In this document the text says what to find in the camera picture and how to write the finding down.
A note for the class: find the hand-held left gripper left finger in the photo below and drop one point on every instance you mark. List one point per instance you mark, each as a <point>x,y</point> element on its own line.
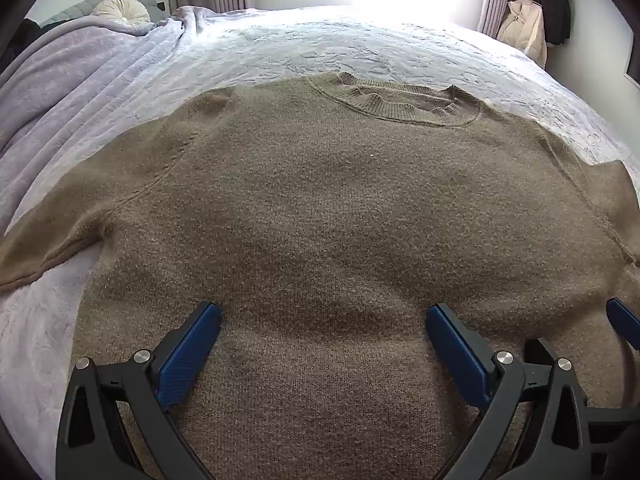
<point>192,350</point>

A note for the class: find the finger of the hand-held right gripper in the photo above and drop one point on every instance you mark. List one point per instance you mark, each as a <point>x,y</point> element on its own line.
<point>625,322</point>

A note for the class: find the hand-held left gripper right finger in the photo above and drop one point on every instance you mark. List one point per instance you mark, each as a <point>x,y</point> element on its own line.
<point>452,350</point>

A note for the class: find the brown knit sweater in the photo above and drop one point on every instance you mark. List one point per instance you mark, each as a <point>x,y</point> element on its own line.
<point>320,210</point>

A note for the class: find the lavender ribbed blanket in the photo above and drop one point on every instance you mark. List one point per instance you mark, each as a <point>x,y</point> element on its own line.
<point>75,75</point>

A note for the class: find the pale embossed bedspread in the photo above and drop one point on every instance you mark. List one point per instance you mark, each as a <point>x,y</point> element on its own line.
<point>350,45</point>

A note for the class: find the black hanging coat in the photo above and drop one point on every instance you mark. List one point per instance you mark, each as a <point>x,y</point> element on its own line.
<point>552,5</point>

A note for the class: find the round cream pillow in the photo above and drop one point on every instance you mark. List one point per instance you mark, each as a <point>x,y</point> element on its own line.
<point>120,10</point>

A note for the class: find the dark cloth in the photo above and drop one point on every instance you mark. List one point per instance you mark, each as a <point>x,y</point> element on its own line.
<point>22,35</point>

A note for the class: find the grey pillow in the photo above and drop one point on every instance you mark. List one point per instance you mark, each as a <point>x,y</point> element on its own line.
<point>75,7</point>

